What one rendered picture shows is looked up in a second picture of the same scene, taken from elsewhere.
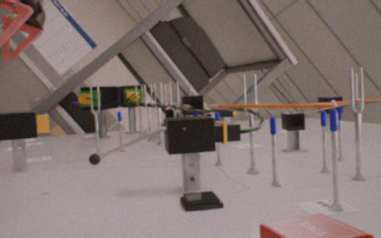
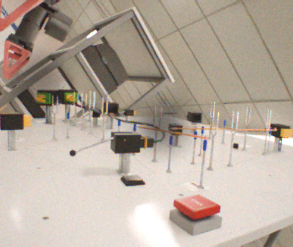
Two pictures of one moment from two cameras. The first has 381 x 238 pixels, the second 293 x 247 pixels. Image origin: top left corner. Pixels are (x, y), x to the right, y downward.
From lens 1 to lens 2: 0.17 m
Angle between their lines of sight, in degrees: 13
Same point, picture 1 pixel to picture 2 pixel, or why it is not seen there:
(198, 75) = (110, 83)
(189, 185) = (123, 170)
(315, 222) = (197, 198)
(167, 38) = (92, 56)
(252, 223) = (161, 194)
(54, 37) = not seen: outside the picture
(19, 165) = (11, 145)
